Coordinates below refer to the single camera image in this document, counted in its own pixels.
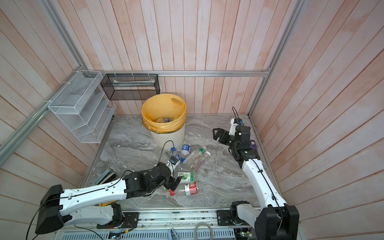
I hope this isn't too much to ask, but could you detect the bottle white green label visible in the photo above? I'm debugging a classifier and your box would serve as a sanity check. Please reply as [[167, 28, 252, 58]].
[[177, 172, 195, 184]]

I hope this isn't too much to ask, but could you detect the bottle with red label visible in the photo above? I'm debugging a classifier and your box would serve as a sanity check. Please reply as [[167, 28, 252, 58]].
[[170, 182, 199, 196]]

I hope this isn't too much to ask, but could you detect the clear bottle green label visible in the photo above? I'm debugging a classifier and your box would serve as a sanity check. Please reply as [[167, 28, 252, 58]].
[[182, 146, 207, 169]]

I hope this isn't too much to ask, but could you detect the clear bottle white cap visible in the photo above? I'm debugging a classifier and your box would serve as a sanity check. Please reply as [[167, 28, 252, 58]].
[[192, 151, 211, 172]]

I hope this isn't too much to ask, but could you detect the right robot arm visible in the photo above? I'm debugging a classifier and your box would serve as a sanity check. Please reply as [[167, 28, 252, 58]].
[[219, 123, 300, 240]]

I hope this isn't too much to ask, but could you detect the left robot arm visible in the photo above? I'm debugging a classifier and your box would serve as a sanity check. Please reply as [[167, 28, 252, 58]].
[[34, 155, 198, 235]]

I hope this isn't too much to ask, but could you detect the cream waste bin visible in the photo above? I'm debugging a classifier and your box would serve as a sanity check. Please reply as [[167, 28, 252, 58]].
[[150, 124, 186, 150]]

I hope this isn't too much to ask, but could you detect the purple paperback book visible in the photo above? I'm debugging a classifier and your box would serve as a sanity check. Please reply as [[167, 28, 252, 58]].
[[251, 140, 258, 151]]

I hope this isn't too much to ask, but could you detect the crushed bottle blue label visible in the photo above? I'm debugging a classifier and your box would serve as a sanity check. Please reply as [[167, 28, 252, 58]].
[[169, 147, 181, 166]]

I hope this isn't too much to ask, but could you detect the small bottle blue label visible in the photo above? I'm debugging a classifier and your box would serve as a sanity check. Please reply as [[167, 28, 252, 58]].
[[181, 145, 191, 156]]

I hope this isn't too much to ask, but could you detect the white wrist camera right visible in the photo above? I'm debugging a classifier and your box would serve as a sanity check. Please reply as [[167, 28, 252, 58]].
[[229, 118, 243, 136]]

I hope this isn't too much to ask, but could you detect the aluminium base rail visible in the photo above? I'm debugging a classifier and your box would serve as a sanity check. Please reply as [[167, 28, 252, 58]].
[[74, 206, 301, 230]]

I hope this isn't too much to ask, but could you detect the grey coiled cable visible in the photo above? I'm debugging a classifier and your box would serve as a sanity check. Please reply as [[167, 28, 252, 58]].
[[193, 222, 214, 240]]

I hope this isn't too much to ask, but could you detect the black wire mesh basket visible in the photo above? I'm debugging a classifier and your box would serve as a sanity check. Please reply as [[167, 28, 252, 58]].
[[101, 73, 160, 101]]

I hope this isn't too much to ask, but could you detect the white wire mesh shelf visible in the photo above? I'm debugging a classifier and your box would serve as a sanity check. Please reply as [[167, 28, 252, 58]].
[[49, 71, 116, 144]]

